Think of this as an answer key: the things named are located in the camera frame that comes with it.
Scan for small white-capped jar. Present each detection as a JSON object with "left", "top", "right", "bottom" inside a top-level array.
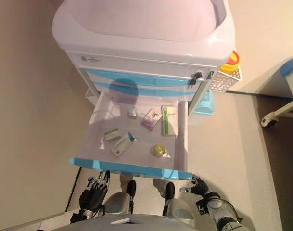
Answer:
[{"left": 127, "top": 108, "right": 139, "bottom": 120}]

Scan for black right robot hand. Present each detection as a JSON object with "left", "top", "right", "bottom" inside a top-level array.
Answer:
[{"left": 179, "top": 175, "right": 209, "bottom": 197}]

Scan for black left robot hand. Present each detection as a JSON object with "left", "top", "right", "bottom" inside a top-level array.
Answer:
[{"left": 79, "top": 170, "right": 111, "bottom": 210}]

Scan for translucent white side bin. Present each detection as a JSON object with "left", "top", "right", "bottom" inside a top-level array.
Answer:
[{"left": 85, "top": 88, "right": 98, "bottom": 104}]

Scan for grey robot torso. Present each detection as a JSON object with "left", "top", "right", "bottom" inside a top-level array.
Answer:
[{"left": 69, "top": 213, "right": 224, "bottom": 231}]

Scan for long green and white box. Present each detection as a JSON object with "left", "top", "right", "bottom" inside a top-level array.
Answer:
[{"left": 161, "top": 105, "right": 178, "bottom": 137}]

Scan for blue bed corner bumper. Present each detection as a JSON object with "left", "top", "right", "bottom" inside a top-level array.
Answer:
[{"left": 280, "top": 59, "right": 293, "bottom": 77}]

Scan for robot leg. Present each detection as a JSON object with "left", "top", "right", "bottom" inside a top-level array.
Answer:
[
  {"left": 105, "top": 179, "right": 137, "bottom": 215},
  {"left": 162, "top": 182, "right": 193, "bottom": 220}
]

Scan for robot left leg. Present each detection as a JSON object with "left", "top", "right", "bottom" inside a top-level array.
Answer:
[{"left": 105, "top": 179, "right": 137, "bottom": 215}]

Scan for pink and white medicine box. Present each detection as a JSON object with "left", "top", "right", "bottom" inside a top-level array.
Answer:
[{"left": 140, "top": 108, "right": 163, "bottom": 132}]

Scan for cart drawer holding medicines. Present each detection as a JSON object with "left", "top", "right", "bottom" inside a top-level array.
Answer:
[{"left": 69, "top": 92, "right": 194, "bottom": 180}]

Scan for blue-fronted cart drawer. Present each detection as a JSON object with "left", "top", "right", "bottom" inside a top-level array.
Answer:
[
  {"left": 85, "top": 68, "right": 202, "bottom": 87},
  {"left": 92, "top": 80, "right": 195, "bottom": 97}
]

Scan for black keys in lock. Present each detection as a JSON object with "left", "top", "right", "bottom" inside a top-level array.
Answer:
[{"left": 188, "top": 71, "right": 204, "bottom": 86}]

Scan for white hospital bed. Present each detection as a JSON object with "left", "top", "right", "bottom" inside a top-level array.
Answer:
[{"left": 260, "top": 51, "right": 293, "bottom": 128}]

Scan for white medical cart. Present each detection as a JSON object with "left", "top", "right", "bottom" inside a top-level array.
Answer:
[{"left": 51, "top": 0, "right": 235, "bottom": 127}]

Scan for yellow sharps container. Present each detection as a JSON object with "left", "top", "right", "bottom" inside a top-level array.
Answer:
[{"left": 220, "top": 51, "right": 241, "bottom": 74}]

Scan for robot right leg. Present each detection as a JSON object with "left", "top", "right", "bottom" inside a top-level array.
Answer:
[{"left": 162, "top": 182, "right": 193, "bottom": 220}]

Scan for white wire basket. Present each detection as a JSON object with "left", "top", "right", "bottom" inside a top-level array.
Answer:
[{"left": 210, "top": 67, "right": 243, "bottom": 93}]

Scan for blue and white medicine box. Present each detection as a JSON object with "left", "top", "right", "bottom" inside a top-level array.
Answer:
[{"left": 110, "top": 131, "right": 138, "bottom": 158}]

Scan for small green and white box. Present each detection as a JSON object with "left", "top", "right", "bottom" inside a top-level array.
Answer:
[{"left": 104, "top": 129, "right": 122, "bottom": 143}]

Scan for clear bottle of yellow capsules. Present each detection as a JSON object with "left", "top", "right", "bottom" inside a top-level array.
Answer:
[{"left": 150, "top": 143, "right": 167, "bottom": 158}]

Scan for waste bin with blue lid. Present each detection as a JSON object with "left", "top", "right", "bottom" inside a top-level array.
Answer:
[{"left": 189, "top": 89, "right": 216, "bottom": 127}]

